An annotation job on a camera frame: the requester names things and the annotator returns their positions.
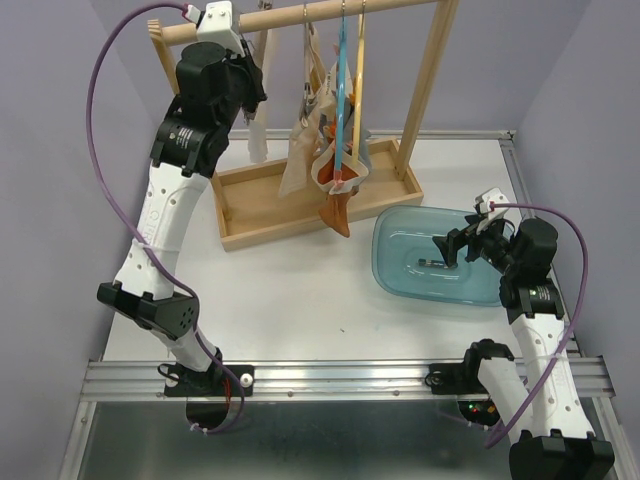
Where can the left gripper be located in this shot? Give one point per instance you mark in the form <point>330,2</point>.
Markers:
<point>254,74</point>

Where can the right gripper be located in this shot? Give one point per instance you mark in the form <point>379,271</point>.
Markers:
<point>450,243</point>

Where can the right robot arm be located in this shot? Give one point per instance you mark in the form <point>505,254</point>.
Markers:
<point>550,435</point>

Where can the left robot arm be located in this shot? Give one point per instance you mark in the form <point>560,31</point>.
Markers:
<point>215,85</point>

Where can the beige cotton underwear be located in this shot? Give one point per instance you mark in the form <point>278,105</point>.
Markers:
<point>303,142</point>

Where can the blue plastic hanger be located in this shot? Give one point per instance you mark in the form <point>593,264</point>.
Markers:
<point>340,106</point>

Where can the orange and cream underwear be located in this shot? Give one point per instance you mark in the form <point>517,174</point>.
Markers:
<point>354,171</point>

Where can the yellow plastic hanger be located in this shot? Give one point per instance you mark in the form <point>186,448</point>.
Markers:
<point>358,91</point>

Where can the teal plastic bin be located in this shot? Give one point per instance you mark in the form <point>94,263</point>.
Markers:
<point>403,234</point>

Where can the wooden clothes rack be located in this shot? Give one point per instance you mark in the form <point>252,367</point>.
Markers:
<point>248,207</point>

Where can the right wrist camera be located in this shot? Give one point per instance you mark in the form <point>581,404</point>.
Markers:
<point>490,206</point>

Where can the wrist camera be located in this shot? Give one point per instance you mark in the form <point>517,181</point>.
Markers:
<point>490,206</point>
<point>218,23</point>

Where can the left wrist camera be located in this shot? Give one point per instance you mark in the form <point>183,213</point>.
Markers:
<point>218,23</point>

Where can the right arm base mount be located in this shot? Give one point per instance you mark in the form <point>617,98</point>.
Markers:
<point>452,379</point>

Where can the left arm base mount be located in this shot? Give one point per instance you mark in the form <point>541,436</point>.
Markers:
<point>181,382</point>

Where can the aluminium mounting rail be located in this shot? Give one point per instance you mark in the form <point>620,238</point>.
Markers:
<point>274,381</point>

